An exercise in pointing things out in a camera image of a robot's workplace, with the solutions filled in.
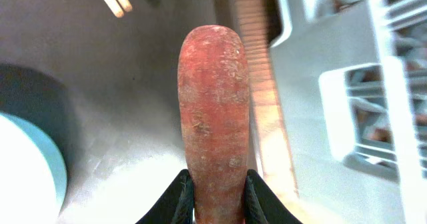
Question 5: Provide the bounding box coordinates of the light blue rice bowl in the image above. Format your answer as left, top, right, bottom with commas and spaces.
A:
1, 113, 67, 223

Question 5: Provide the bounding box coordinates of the dark brown serving tray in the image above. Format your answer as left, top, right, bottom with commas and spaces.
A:
0, 0, 288, 224

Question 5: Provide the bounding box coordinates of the grey dishwasher rack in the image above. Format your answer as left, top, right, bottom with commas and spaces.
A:
270, 0, 426, 223

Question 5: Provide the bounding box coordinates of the orange carrot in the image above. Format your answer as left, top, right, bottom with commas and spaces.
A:
177, 25, 250, 223

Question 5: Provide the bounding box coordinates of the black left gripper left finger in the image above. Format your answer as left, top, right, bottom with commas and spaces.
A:
136, 169, 194, 224

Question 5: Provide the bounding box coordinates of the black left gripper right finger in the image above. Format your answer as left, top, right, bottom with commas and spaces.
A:
244, 169, 302, 224

